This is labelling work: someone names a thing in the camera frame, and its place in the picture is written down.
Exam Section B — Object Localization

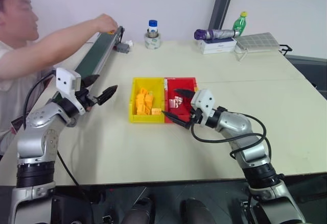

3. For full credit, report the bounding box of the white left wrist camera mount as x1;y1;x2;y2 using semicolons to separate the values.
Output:
55;67;86;115

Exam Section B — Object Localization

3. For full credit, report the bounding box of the black metal frame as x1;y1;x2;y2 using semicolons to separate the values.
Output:
279;43;293;55

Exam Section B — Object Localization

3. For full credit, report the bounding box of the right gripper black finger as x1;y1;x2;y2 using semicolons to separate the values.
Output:
173;88;197;99
161;110;192;130

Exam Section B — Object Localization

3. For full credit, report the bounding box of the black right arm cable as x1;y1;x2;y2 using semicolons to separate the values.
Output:
190;109;272;160

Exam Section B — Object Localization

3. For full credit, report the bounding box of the yellow plastic bin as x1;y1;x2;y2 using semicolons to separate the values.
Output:
128;77;166;124

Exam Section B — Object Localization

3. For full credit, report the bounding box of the person's bare hand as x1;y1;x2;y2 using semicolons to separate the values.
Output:
93;13;119;34

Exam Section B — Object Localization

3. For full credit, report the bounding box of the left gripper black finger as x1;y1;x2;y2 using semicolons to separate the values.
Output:
81;74;101;89
97;85;119;106

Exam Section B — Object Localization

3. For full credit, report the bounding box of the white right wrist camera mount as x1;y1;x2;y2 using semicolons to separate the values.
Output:
190;89;218;128

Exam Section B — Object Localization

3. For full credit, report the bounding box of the red plastic bin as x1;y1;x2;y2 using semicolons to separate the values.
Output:
163;77;199;125

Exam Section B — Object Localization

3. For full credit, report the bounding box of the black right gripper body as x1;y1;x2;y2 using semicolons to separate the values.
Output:
188;106;205;130

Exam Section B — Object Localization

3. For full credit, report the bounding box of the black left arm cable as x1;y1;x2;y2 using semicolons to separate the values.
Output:
22;71;58;130

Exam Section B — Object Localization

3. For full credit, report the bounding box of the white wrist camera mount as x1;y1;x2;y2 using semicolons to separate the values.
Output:
55;67;86;115
190;89;218;128

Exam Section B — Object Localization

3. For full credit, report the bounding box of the grey metal block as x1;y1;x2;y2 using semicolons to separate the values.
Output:
114;41;131;54

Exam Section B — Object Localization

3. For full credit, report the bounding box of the grey pillar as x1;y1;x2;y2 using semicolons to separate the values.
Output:
207;0;237;32

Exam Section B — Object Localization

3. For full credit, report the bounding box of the flat white box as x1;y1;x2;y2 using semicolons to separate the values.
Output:
200;44;237;55

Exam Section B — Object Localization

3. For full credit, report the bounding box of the white tape roll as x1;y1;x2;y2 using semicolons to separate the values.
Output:
144;31;163;50

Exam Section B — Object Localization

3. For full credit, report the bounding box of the white box with dark side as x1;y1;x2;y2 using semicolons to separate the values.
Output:
196;37;238;49

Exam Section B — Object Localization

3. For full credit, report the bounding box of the person in white shirt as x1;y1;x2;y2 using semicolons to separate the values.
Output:
0;0;56;156

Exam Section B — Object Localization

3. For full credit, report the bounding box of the purple grey folded umbrella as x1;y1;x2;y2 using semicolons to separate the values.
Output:
194;28;242;41

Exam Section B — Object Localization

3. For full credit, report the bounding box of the green plastic bottle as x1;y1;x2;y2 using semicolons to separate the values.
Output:
232;11;249;37

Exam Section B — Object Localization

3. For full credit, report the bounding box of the white bottle with blue cap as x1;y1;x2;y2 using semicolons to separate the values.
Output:
147;19;159;38

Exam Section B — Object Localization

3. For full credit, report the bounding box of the black cable under arm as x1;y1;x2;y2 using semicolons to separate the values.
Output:
57;150;92;211

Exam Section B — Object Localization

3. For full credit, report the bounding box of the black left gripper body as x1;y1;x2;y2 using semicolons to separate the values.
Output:
75;87;102;111

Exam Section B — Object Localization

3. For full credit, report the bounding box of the green conveyor belt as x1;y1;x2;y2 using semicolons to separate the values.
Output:
52;26;126;103

